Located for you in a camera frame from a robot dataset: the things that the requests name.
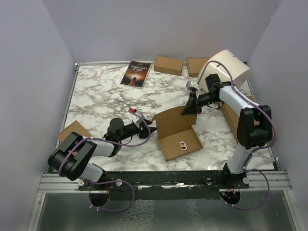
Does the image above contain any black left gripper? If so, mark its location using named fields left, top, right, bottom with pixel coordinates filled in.
left=118, top=119, right=157, bottom=141

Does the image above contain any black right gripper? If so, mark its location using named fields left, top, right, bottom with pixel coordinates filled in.
left=180, top=91, right=221, bottom=115

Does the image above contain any cardboard box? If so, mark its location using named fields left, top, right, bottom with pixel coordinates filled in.
left=154, top=56, right=184, bottom=76
left=57, top=120, right=93, bottom=144
left=152, top=105, right=203, bottom=161
left=219, top=92, right=260, bottom=149
left=187, top=58, right=210, bottom=77

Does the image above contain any small cartoon figure eraser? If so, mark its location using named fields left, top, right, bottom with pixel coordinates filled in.
left=180, top=141, right=187, bottom=151

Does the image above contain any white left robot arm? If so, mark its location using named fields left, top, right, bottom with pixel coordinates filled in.
left=48, top=118, right=157, bottom=190

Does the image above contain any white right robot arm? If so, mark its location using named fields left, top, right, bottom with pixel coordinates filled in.
left=181, top=74, right=273, bottom=188

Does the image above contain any Three Days To See book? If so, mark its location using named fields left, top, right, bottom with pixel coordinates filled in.
left=120, top=61, right=151, bottom=89

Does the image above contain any white cylindrical drum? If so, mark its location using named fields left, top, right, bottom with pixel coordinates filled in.
left=196, top=50, right=252, bottom=92

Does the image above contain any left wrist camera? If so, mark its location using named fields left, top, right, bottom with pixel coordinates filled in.
left=128, top=108, right=144, bottom=127

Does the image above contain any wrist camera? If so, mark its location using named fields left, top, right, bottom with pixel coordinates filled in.
left=128, top=108, right=144, bottom=127
left=186, top=80, right=201, bottom=92

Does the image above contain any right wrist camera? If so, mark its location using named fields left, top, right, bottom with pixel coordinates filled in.
left=186, top=80, right=201, bottom=92

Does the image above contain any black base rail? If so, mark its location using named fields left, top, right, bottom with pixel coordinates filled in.
left=79, top=169, right=251, bottom=202

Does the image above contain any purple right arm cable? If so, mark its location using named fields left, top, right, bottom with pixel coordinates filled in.
left=198, top=61, right=276, bottom=210

